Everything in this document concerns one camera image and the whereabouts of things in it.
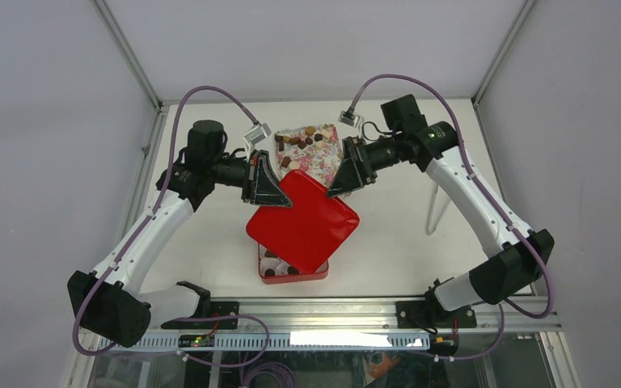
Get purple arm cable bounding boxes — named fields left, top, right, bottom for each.
left=72, top=85, right=272, bottom=369
left=349, top=74, right=556, bottom=361

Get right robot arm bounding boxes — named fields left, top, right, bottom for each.
left=327, top=95, right=555, bottom=327

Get aluminium frame rail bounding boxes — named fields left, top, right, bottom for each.
left=149, top=296, right=563, bottom=334

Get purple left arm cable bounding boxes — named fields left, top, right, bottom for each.
left=72, top=85, right=272, bottom=369

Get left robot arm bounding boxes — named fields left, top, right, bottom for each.
left=67, top=120, right=292, bottom=354

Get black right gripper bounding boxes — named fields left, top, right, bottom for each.
left=326, top=133, right=403, bottom=199

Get silver metal tweezers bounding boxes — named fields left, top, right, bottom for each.
left=425, top=185, right=450, bottom=236

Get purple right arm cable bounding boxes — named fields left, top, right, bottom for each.
left=349, top=74, right=556, bottom=361

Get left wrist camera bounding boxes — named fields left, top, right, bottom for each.
left=243, top=123, right=272, bottom=148

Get white perforated cable duct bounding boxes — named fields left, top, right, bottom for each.
left=127, top=331, right=430, bottom=352

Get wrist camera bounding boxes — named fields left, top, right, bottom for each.
left=338, top=109, right=362, bottom=128
left=243, top=123, right=272, bottom=148

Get floral rectangular tray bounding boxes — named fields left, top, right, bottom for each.
left=274, top=124, right=343, bottom=188

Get red square chocolate box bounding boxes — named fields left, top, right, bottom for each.
left=257, top=244, right=330, bottom=285

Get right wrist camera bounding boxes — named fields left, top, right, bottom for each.
left=338, top=109, right=362, bottom=128

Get red box lid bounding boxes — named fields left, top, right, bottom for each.
left=246, top=170, right=360, bottom=273

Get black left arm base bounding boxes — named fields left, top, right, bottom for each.
left=160, top=300, right=240, bottom=331

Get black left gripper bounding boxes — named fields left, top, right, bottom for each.
left=209, top=149, right=294, bottom=207

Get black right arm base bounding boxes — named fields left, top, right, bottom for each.
left=395, top=299, right=478, bottom=329

